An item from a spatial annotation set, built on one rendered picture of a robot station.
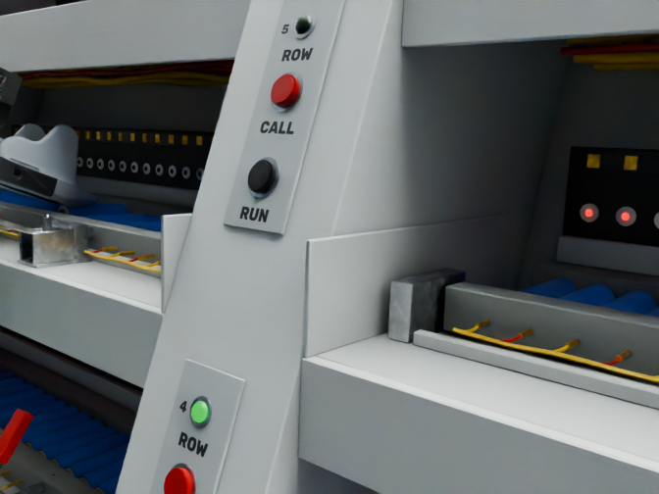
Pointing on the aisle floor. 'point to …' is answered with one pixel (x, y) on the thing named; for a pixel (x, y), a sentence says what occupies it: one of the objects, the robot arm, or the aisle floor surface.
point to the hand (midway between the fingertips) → (70, 201)
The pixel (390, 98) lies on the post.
